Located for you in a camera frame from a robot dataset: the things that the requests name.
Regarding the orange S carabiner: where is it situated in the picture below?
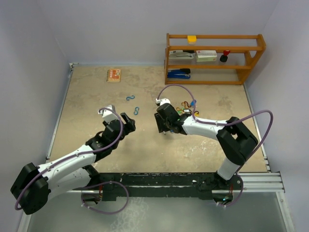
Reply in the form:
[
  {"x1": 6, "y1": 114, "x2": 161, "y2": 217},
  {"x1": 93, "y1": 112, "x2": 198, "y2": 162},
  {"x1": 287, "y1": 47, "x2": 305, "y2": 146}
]
[{"x1": 181, "y1": 101, "x2": 191, "y2": 109}]

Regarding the black tag key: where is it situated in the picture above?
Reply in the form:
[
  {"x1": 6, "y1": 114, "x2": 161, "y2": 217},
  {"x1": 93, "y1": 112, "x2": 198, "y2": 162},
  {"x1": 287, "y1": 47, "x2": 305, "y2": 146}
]
[{"x1": 183, "y1": 109, "x2": 192, "y2": 114}]

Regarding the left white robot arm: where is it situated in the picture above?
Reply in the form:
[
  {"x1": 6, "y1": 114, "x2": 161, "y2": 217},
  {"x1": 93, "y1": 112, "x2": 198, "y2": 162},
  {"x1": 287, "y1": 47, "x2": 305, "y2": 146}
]
[{"x1": 10, "y1": 108, "x2": 136, "y2": 215}]

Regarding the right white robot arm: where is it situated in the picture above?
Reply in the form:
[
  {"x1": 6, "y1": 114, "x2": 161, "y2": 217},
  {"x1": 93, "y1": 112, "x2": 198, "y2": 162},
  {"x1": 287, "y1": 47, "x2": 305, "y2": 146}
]
[{"x1": 154, "y1": 103, "x2": 258, "y2": 189}]

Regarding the blue S carabiner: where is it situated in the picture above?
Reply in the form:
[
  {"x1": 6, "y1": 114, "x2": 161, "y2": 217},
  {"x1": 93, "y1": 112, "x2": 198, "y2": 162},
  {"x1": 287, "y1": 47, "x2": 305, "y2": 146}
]
[{"x1": 133, "y1": 107, "x2": 140, "y2": 115}]

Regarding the teal S carabiner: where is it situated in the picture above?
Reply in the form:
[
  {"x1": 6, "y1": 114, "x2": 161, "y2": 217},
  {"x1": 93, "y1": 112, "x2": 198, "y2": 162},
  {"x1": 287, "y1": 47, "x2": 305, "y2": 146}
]
[{"x1": 126, "y1": 95, "x2": 135, "y2": 101}]

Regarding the blue stapler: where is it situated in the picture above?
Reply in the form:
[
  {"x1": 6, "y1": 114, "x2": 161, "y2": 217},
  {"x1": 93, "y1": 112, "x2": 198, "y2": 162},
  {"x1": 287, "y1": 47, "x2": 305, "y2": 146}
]
[{"x1": 167, "y1": 68, "x2": 191, "y2": 79}]

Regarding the small spiral notebook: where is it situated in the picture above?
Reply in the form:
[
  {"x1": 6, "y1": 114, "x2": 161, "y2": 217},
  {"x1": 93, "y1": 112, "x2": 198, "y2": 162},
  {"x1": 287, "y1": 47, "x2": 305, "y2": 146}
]
[{"x1": 106, "y1": 69, "x2": 121, "y2": 83}]

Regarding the wooden shelf rack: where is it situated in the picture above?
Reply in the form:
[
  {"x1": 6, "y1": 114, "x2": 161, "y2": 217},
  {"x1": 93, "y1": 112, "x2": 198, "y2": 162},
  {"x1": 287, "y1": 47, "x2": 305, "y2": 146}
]
[{"x1": 164, "y1": 34, "x2": 267, "y2": 85}]

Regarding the white stapler on shelf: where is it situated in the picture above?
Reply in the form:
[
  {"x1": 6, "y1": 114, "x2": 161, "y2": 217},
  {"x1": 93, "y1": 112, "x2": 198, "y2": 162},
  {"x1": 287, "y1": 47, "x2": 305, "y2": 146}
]
[{"x1": 169, "y1": 50, "x2": 195, "y2": 59}]

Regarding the white cardboard box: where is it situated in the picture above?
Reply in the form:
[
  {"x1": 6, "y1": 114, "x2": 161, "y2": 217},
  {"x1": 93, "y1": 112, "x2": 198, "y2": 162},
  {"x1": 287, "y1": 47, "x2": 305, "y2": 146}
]
[{"x1": 195, "y1": 50, "x2": 217, "y2": 62}]

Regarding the red black stamp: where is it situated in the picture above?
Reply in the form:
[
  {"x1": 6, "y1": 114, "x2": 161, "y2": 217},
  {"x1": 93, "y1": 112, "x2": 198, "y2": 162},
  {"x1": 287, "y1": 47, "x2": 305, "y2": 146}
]
[{"x1": 220, "y1": 50, "x2": 230, "y2": 63}]

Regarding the yellow block on shelf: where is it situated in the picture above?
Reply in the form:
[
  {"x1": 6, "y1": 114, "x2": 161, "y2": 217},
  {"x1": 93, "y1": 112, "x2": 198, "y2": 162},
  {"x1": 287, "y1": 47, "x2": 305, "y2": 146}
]
[{"x1": 187, "y1": 35, "x2": 197, "y2": 45}]

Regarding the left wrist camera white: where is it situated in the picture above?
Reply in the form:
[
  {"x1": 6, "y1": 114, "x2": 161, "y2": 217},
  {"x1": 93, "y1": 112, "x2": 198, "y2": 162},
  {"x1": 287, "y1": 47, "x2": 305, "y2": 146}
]
[{"x1": 98, "y1": 104, "x2": 118, "y2": 124}]

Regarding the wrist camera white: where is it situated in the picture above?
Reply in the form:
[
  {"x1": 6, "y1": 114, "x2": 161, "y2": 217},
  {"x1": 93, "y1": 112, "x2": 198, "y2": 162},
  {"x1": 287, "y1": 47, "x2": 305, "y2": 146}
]
[
  {"x1": 98, "y1": 104, "x2": 118, "y2": 124},
  {"x1": 155, "y1": 98, "x2": 170, "y2": 106}
]

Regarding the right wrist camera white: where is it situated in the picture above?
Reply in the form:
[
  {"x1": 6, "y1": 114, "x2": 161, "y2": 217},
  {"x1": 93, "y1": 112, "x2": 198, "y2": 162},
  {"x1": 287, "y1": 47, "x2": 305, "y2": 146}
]
[{"x1": 155, "y1": 98, "x2": 170, "y2": 106}]

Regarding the black base frame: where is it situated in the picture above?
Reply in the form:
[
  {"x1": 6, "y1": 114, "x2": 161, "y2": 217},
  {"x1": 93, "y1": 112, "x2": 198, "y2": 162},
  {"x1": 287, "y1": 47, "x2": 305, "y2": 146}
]
[{"x1": 78, "y1": 165, "x2": 243, "y2": 203}]

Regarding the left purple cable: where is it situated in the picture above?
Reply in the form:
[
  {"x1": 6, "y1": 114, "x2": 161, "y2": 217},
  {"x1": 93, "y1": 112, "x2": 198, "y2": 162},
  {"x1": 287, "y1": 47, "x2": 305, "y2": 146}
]
[{"x1": 14, "y1": 107, "x2": 130, "y2": 215}]

